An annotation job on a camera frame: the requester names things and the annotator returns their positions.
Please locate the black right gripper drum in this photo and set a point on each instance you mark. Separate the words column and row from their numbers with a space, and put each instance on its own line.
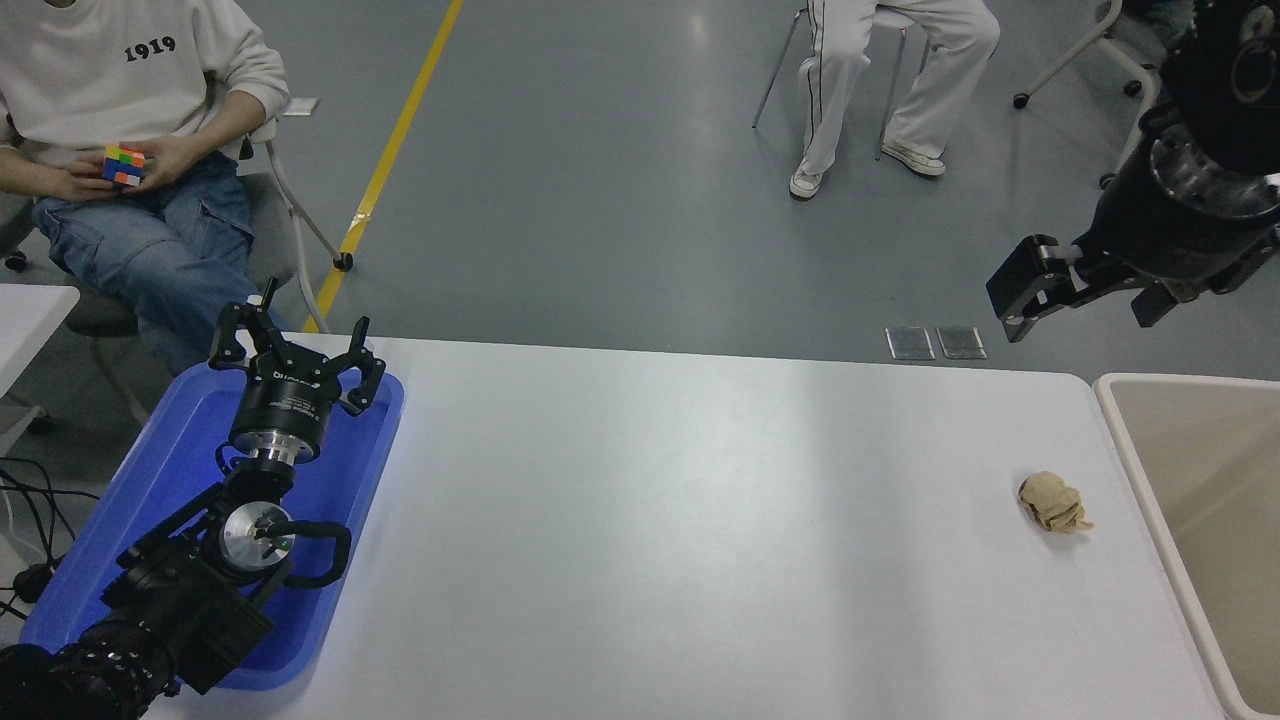
column 1170, row 235

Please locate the metal-legged chair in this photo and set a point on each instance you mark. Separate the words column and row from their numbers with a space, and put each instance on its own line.
column 775, row 80

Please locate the large pale bin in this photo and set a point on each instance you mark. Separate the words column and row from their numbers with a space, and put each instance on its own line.
column 1215, row 480

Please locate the person's right hand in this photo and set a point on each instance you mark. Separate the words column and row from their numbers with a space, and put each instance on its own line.
column 75, row 183

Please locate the tan paper ball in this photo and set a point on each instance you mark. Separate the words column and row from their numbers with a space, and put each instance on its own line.
column 1050, row 502

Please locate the person's left hand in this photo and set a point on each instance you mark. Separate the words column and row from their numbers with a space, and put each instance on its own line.
column 170, row 160

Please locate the white-framed wheeled chair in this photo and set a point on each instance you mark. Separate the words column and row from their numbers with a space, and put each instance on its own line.
column 1075, row 55

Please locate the yellow floor tape line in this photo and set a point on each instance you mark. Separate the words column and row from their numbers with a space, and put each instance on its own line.
column 395, row 130

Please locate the colourful puzzle cube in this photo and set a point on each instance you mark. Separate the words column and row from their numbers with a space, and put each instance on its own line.
column 124, row 166

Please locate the person holding puzzle cube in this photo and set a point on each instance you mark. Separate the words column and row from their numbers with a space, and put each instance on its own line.
column 120, row 90

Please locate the person's right forearm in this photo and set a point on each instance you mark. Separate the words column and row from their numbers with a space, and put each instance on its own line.
column 25, row 168

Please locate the metal floor plate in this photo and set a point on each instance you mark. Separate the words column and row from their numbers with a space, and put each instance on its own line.
column 961, row 343
column 910, row 343

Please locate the blue plastic tray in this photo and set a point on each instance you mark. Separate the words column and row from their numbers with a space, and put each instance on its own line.
column 160, row 470

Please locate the person's left forearm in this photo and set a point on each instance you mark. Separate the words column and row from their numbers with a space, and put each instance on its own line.
column 230, row 125

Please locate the seated person, white shoes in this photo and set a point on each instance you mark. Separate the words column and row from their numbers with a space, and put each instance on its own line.
column 840, row 70

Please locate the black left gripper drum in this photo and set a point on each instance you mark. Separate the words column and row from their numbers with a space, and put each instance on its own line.
column 285, row 405

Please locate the grey wheeled office chair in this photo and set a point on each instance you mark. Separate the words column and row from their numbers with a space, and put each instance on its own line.
column 270, row 230

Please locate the white side table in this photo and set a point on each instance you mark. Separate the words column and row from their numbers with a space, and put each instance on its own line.
column 30, row 320

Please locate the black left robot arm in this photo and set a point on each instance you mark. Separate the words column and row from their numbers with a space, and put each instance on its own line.
column 170, row 600

